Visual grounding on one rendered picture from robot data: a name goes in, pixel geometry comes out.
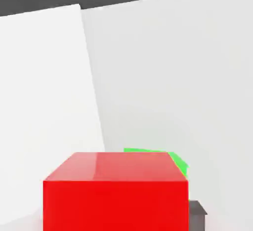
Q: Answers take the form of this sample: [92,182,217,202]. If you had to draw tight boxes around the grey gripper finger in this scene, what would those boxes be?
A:
[188,199,208,231]

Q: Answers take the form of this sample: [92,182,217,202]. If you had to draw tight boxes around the small red cube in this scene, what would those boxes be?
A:
[42,152,189,231]

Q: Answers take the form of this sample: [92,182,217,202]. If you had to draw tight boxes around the small green cube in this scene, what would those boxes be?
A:
[123,148,190,178]

